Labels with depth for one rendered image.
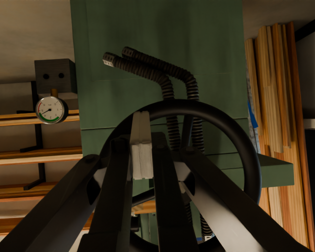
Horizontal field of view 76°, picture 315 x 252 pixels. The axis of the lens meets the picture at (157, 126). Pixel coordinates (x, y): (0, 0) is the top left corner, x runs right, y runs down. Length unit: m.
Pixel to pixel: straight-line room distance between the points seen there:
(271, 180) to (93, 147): 0.48
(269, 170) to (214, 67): 0.31
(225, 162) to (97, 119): 0.35
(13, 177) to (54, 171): 0.63
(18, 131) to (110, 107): 3.22
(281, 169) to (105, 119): 0.48
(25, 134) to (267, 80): 3.25
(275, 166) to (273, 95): 1.34
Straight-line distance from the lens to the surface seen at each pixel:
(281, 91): 1.92
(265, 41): 1.97
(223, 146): 0.56
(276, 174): 0.64
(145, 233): 0.99
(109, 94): 0.53
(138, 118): 0.18
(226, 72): 0.57
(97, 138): 0.54
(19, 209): 3.95
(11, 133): 3.77
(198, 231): 0.50
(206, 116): 0.35
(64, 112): 0.49
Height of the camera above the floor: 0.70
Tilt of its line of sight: 2 degrees up
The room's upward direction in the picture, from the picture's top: 176 degrees clockwise
